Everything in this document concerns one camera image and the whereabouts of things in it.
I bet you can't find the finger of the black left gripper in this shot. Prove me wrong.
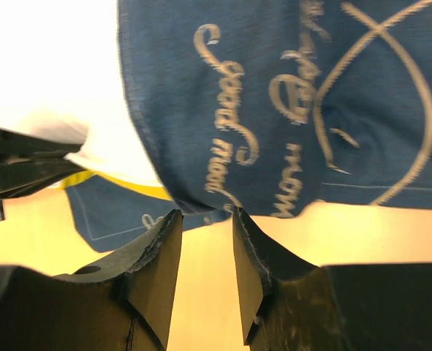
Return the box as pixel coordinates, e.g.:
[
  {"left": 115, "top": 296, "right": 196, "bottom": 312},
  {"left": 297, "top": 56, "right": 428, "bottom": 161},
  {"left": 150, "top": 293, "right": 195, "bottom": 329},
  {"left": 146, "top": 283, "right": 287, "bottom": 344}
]
[
  {"left": 0, "top": 159, "right": 80, "bottom": 221},
  {"left": 0, "top": 129, "right": 80, "bottom": 161}
]

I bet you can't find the white pillow yellow underside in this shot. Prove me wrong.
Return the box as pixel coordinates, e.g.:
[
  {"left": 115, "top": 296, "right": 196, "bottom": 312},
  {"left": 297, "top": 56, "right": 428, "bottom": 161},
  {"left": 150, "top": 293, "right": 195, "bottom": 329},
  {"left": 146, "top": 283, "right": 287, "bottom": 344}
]
[{"left": 0, "top": 1, "right": 170, "bottom": 200}]

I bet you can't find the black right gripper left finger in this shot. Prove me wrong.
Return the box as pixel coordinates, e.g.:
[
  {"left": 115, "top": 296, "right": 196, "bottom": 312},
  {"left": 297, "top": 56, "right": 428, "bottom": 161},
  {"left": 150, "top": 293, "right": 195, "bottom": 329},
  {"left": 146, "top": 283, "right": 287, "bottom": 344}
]
[{"left": 0, "top": 210, "right": 183, "bottom": 350}]

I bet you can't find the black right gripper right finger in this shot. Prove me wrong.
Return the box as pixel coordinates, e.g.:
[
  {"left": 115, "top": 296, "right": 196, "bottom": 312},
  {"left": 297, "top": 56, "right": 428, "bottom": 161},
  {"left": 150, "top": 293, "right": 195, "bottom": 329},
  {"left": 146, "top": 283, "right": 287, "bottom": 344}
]
[{"left": 232, "top": 208, "right": 432, "bottom": 350}]

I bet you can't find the blue denim pillowcase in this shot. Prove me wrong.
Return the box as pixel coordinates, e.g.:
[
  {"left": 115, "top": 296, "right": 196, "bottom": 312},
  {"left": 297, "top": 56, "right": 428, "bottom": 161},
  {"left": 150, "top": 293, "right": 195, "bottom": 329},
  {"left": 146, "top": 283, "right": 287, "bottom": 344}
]
[{"left": 67, "top": 1, "right": 432, "bottom": 252}]

